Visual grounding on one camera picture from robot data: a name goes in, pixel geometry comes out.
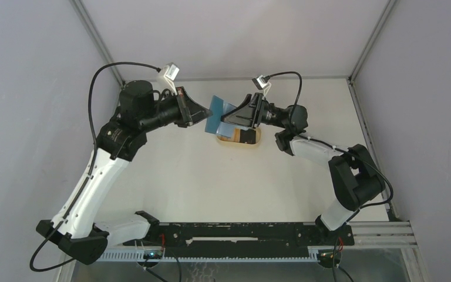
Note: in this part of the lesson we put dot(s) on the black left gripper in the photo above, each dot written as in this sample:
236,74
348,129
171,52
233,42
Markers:
194,113

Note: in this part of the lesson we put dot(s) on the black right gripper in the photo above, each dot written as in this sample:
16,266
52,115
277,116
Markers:
246,114

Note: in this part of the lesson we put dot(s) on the blue leather card holder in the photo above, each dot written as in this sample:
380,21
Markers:
214,125

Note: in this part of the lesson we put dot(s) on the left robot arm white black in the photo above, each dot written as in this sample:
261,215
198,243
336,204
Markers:
142,109

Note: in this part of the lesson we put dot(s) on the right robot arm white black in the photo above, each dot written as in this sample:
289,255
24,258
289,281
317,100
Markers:
356,180

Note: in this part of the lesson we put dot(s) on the black VIP card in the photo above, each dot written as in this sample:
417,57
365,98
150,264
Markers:
248,136

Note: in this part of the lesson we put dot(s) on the beige oval plastic tray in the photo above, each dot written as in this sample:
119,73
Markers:
234,139

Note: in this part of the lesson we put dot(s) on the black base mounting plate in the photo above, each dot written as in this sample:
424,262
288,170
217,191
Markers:
299,233

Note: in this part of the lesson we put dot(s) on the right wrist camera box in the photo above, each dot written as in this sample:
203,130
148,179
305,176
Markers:
261,82

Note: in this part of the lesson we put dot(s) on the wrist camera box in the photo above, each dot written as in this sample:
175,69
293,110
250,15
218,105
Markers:
261,82
170,71

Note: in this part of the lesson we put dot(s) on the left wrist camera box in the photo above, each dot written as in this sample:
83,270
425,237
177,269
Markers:
170,71

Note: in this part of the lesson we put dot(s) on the white slotted cable duct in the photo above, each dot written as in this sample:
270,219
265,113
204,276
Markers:
126,255

